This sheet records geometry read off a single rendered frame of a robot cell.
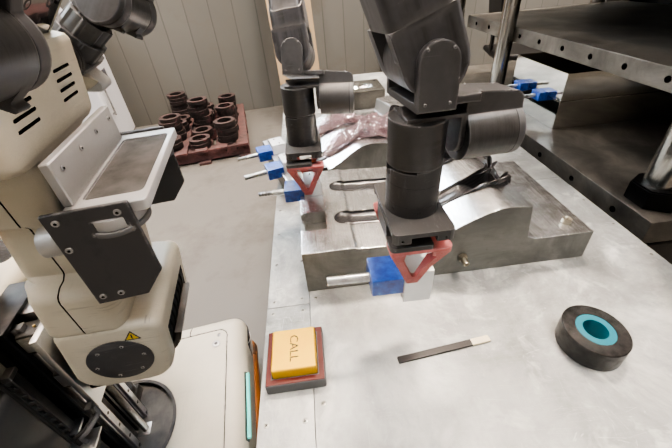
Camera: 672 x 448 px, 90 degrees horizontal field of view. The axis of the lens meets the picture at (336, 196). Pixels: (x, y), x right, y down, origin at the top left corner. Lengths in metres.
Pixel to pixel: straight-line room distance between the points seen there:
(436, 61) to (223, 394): 1.05
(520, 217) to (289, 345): 0.41
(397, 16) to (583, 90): 1.06
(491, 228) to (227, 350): 0.91
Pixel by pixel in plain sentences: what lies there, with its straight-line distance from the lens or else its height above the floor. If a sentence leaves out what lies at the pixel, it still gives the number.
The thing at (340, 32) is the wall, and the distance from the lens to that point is 4.00.
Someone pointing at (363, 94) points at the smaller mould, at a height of 0.86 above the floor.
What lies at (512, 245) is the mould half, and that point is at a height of 0.85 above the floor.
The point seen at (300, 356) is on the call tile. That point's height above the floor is 0.84.
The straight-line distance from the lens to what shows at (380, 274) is 0.44.
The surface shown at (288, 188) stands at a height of 0.90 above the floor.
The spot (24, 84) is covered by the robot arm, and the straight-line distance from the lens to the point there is 0.37.
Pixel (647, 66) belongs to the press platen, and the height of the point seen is 1.03.
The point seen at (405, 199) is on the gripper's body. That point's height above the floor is 1.07.
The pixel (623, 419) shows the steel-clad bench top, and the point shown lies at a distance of 0.59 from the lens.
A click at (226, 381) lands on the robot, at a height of 0.28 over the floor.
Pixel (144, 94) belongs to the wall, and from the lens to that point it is 4.12.
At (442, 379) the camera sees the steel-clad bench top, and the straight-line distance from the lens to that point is 0.53.
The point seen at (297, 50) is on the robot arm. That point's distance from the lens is 0.59.
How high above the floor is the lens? 1.27
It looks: 34 degrees down
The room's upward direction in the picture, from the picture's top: 5 degrees counter-clockwise
